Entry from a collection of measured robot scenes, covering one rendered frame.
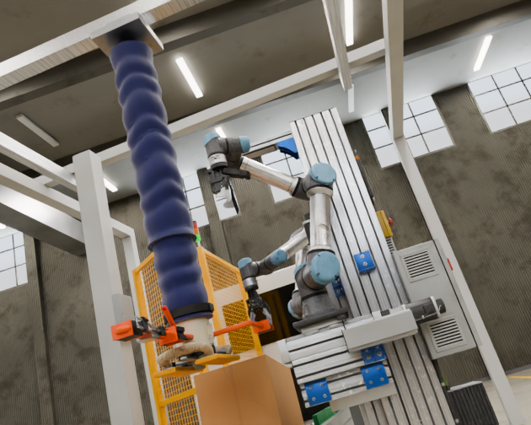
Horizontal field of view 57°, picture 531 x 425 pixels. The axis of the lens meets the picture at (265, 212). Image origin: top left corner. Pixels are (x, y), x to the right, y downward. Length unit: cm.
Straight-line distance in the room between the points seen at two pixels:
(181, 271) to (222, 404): 75
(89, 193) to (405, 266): 266
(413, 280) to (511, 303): 999
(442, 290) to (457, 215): 1019
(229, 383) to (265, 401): 21
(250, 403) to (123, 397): 128
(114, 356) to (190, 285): 153
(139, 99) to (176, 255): 86
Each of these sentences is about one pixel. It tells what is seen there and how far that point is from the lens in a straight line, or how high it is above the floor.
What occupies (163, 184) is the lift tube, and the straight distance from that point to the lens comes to 244.
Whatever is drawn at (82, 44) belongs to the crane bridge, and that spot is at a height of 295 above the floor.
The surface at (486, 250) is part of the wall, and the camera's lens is 1227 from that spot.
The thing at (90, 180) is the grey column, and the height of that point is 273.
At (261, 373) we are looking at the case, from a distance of 261.
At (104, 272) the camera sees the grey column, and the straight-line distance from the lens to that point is 383.
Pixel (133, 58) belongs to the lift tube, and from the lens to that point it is 286.
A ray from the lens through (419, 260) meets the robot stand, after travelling 223.
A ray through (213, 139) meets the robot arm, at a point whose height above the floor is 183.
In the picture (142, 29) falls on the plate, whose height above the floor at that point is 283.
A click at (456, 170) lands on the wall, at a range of 1277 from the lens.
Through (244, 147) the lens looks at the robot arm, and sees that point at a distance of 213.
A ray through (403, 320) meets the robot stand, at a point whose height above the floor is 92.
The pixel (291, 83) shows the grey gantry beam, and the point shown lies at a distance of 446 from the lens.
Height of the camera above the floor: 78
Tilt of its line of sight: 20 degrees up
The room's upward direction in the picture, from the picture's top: 16 degrees counter-clockwise
